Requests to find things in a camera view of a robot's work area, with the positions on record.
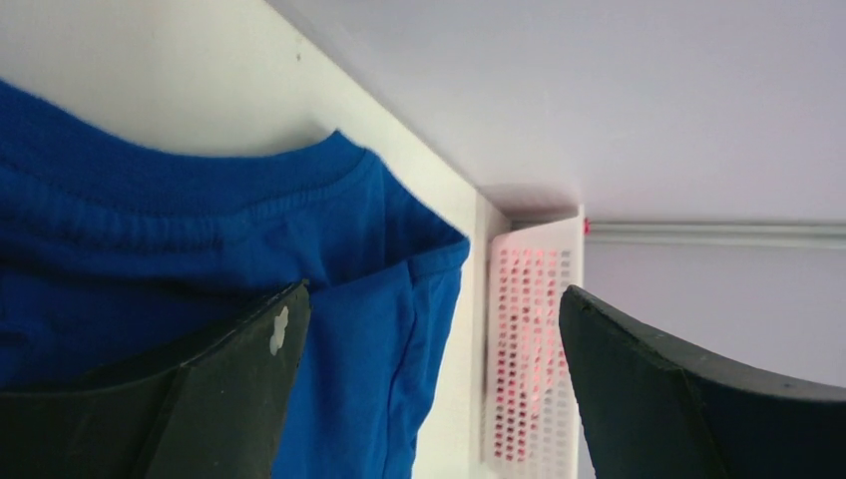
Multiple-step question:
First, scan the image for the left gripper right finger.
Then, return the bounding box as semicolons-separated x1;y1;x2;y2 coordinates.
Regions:
559;285;845;478

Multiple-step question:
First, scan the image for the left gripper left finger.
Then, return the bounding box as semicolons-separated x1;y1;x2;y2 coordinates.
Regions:
1;282;311;478

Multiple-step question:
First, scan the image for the blue printed t-shirt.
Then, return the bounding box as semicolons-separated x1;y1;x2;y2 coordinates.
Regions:
1;84;470;478

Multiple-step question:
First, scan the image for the white plastic basket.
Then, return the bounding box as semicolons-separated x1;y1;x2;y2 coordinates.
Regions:
483;207;586;478

